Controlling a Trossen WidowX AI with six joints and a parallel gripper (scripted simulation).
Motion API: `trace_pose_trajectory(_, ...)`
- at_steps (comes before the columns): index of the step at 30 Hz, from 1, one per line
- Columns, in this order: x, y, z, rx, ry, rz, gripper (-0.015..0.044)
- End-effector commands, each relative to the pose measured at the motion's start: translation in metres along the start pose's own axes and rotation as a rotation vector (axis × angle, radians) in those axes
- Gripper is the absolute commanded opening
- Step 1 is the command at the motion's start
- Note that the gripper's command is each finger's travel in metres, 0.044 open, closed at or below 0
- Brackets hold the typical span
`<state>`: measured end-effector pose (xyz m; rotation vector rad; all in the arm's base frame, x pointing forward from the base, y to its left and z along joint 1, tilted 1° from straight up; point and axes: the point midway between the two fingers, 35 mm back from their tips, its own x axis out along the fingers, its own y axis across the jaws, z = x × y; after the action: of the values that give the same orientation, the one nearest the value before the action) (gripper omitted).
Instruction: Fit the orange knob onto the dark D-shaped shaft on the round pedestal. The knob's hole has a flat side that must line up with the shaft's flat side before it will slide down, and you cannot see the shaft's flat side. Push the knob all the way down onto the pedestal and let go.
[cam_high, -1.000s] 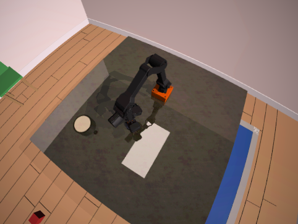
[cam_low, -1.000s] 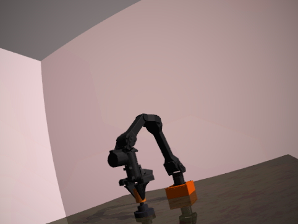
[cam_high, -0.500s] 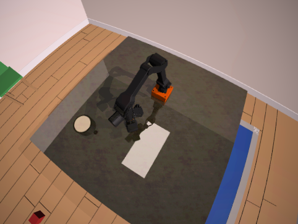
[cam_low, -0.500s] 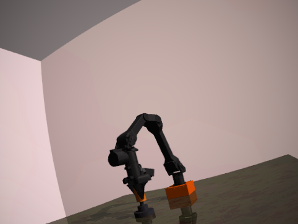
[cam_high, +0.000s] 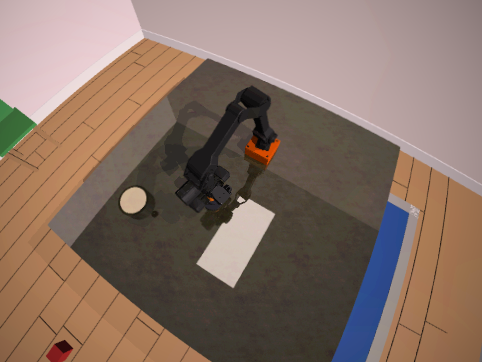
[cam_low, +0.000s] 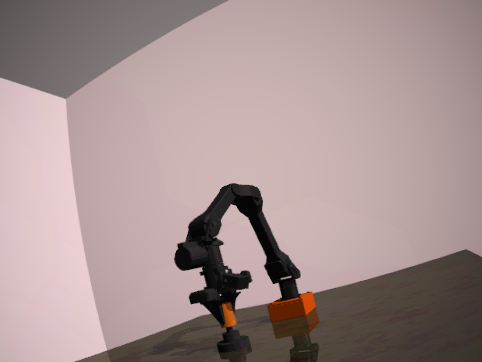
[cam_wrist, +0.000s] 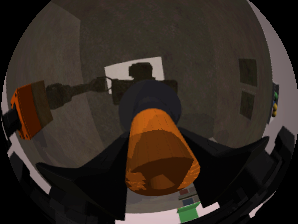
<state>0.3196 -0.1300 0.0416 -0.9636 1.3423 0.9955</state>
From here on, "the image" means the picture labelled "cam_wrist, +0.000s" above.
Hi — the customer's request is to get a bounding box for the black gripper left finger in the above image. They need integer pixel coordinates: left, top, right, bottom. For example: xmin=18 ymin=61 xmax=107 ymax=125
xmin=36 ymin=132 xmax=130 ymax=221

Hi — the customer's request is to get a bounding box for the orange knob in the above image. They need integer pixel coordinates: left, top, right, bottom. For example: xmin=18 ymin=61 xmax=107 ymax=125
xmin=125 ymin=109 xmax=201 ymax=197

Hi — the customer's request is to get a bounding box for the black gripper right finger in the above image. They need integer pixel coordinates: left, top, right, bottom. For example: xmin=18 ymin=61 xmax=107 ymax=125
xmin=177 ymin=127 xmax=270 ymax=208

